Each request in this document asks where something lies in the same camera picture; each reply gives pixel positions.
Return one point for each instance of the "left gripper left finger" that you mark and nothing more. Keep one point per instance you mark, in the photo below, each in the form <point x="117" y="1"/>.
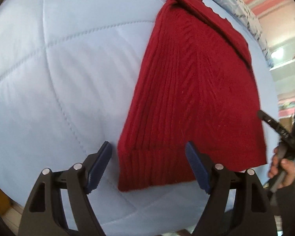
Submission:
<point x="44" y="214"/>

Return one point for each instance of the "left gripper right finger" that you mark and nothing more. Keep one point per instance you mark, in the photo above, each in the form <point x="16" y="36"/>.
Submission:
<point x="237" y="203"/>

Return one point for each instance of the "red knitted sweater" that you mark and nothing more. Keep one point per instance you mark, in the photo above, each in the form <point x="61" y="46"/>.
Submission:
<point x="196" y="84"/>

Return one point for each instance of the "right forearm dark sleeve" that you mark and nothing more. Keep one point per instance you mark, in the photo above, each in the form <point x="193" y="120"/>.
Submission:
<point x="286" y="203"/>

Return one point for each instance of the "person's right hand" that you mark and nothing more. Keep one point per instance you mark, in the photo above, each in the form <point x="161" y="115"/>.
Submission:
<point x="287" y="165"/>

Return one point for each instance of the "light blue quilted bedspread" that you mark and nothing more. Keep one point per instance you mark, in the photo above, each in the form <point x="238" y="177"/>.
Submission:
<point x="68" y="70"/>

